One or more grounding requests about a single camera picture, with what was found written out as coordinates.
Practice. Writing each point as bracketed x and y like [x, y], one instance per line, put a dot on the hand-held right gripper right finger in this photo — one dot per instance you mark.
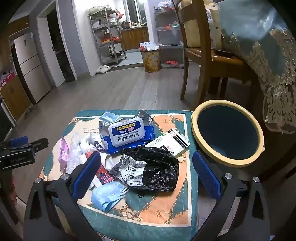
[205, 176]

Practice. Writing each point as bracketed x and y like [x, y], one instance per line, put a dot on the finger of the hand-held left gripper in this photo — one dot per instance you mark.
[38, 144]
[19, 140]

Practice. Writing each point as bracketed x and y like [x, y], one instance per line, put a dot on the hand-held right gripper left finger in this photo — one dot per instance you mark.
[87, 172]

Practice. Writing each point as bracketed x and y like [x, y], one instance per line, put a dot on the clear plastic bag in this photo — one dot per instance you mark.
[76, 148]

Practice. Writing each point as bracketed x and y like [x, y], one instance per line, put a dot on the blue bin with yellow rim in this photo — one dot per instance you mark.
[229, 129]

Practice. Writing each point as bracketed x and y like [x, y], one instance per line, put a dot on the red white wrapper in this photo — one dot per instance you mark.
[101, 176]

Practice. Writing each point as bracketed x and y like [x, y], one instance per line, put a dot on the pink plastic wrapper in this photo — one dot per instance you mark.
[63, 150]

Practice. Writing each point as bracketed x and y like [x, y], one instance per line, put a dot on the grey shipping bag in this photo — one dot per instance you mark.
[129, 171]

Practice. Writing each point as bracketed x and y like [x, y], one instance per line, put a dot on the teal orange printed cushion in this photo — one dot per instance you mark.
[161, 185]

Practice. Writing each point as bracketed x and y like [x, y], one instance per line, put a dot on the black plastic bag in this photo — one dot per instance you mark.
[159, 171]

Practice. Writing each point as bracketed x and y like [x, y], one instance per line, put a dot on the silver refrigerator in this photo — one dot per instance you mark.
[30, 62]

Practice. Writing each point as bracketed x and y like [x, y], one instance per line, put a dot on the wooden chair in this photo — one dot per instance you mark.
[198, 58]

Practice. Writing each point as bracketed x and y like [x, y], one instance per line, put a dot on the patterned waste bin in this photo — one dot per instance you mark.
[151, 61]

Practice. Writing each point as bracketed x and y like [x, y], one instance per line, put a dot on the metal shelf rack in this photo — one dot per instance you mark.
[115, 44]

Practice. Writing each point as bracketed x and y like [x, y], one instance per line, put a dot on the grey shelf rack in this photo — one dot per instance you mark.
[170, 52]

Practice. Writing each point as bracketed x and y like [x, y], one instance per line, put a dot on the teal lace-trimmed tablecloth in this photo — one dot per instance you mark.
[266, 58]

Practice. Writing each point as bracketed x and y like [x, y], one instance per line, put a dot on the wooden kitchen counter cabinet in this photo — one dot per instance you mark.
[135, 37]

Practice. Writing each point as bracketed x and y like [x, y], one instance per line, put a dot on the dark cooking pot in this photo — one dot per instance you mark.
[125, 25]

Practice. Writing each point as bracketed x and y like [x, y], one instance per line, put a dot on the paper bag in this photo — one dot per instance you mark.
[214, 27]

